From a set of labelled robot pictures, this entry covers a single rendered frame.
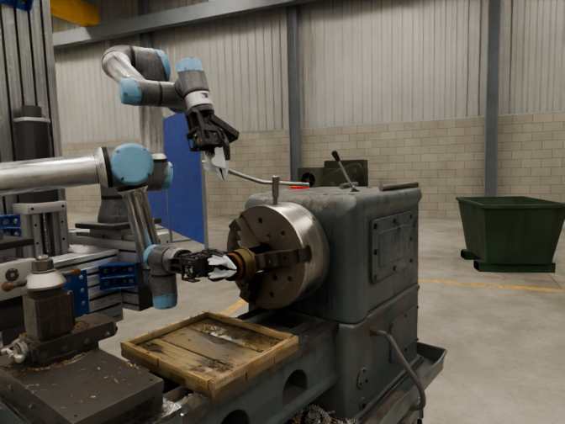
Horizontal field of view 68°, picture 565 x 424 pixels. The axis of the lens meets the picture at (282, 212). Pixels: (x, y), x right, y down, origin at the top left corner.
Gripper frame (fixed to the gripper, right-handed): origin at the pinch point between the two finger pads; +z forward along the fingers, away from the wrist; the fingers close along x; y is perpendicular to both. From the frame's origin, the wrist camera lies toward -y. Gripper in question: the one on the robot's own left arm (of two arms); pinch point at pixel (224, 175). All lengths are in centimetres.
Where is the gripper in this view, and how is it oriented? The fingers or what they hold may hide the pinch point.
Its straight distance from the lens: 121.8
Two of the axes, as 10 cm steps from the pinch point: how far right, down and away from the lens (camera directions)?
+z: 2.8, 9.5, -1.1
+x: 7.3, -2.8, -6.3
